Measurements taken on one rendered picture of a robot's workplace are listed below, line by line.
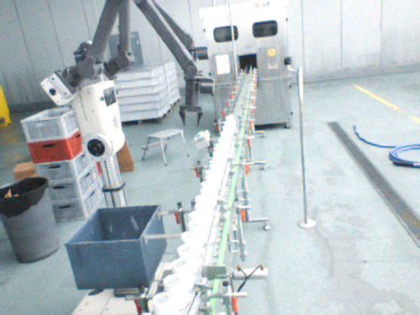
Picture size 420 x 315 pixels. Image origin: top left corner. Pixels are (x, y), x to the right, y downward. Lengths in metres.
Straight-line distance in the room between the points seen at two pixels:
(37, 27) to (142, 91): 6.20
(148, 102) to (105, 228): 6.56
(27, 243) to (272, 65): 4.49
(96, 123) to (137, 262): 0.76
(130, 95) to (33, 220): 5.35
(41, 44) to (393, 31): 10.84
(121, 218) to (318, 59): 10.59
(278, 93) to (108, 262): 5.19
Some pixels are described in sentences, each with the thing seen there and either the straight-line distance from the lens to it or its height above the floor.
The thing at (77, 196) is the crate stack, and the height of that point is 0.27.
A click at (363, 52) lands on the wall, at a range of 12.22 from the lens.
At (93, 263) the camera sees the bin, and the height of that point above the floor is 0.85.
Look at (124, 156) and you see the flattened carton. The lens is 5.24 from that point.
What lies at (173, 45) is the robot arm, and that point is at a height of 1.64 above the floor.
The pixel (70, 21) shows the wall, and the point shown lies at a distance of 13.21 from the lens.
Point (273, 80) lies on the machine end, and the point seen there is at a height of 0.86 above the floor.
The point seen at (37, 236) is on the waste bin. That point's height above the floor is 0.23.
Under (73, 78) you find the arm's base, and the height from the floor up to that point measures 1.55.
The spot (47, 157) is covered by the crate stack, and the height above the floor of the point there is 0.72.
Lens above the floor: 1.65
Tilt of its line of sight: 18 degrees down
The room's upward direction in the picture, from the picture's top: 7 degrees counter-clockwise
